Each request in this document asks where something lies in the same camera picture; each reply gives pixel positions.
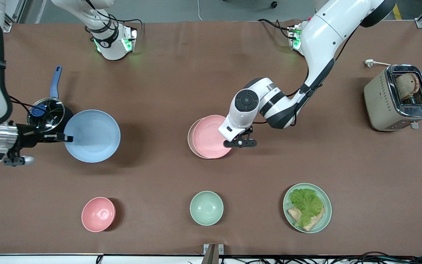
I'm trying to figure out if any light blue plate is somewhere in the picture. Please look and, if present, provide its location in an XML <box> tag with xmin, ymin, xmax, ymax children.
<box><xmin>64</xmin><ymin>110</ymin><xmax>121</xmax><ymax>163</ymax></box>

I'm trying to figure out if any pink plate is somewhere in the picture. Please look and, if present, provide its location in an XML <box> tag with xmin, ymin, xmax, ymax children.
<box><xmin>192</xmin><ymin>115</ymin><xmax>233</xmax><ymax>159</ymax></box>

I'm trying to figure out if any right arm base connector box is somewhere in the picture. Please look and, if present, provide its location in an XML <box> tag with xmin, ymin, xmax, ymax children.
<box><xmin>121</xmin><ymin>26</ymin><xmax>138</xmax><ymax>52</ymax></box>

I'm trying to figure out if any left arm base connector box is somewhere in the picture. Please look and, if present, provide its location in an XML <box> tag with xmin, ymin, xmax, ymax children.
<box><xmin>288</xmin><ymin>24</ymin><xmax>304</xmax><ymax>50</ymax></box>

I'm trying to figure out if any glass lid with blue knob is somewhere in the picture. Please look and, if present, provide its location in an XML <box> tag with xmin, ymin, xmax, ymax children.
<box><xmin>27</xmin><ymin>98</ymin><xmax>66</xmax><ymax>132</ymax></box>

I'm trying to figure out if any small pink bowl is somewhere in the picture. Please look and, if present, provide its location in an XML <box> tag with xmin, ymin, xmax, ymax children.
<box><xmin>81</xmin><ymin>197</ymin><xmax>116</xmax><ymax>232</ymax></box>

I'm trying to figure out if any beige plate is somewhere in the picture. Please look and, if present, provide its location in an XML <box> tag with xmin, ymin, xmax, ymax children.
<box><xmin>188</xmin><ymin>119</ymin><xmax>200</xmax><ymax>156</ymax></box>

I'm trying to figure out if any small green bowl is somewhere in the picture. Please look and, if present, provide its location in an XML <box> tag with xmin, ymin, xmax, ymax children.
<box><xmin>190</xmin><ymin>191</ymin><xmax>224</xmax><ymax>226</ymax></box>

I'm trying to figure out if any green lettuce leaf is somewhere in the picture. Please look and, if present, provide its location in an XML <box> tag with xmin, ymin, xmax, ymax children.
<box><xmin>289</xmin><ymin>188</ymin><xmax>324</xmax><ymax>228</ymax></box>

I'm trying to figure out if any brown bread slice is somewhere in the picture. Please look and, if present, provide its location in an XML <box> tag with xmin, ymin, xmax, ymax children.
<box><xmin>287</xmin><ymin>206</ymin><xmax>325</xmax><ymax>232</ymax></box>

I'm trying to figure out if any green plate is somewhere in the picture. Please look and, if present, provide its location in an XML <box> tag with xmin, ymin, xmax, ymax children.
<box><xmin>283</xmin><ymin>183</ymin><xmax>332</xmax><ymax>234</ymax></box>

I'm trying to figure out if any white toaster plug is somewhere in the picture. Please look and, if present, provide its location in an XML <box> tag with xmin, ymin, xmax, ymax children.
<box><xmin>365</xmin><ymin>59</ymin><xmax>392</xmax><ymax>68</ymax></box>

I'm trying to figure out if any silver beige toaster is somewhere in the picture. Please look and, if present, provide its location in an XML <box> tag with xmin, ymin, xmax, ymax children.
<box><xmin>364</xmin><ymin>65</ymin><xmax>422</xmax><ymax>132</ymax></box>

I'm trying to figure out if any toast slice in toaster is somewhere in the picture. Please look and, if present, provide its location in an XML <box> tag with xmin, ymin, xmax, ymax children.
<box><xmin>395</xmin><ymin>73</ymin><xmax>420</xmax><ymax>100</ymax></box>

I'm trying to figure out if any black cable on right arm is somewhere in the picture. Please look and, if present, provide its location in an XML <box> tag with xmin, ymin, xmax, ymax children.
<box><xmin>9</xmin><ymin>95</ymin><xmax>57</xmax><ymax>129</ymax></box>

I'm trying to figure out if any dark saucepan with blue handle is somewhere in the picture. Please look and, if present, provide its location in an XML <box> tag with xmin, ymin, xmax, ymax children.
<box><xmin>27</xmin><ymin>65</ymin><xmax>74</xmax><ymax>138</ymax></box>

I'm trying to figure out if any black right arm base cable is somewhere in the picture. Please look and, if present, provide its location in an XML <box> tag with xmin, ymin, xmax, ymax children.
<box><xmin>107</xmin><ymin>16</ymin><xmax>144</xmax><ymax>35</ymax></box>

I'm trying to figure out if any black arm base cable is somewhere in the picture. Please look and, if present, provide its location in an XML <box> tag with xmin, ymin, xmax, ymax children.
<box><xmin>107</xmin><ymin>16</ymin><xmax>144</xmax><ymax>35</ymax></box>
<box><xmin>258</xmin><ymin>18</ymin><xmax>293</xmax><ymax>39</ymax></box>

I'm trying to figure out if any metal bracket on table edge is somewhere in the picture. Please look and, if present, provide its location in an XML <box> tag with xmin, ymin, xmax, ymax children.
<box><xmin>203</xmin><ymin>244</ymin><xmax>224</xmax><ymax>264</ymax></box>

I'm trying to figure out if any black left arm base cable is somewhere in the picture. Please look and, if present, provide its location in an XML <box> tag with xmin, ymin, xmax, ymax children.
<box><xmin>258</xmin><ymin>18</ymin><xmax>293</xmax><ymax>39</ymax></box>

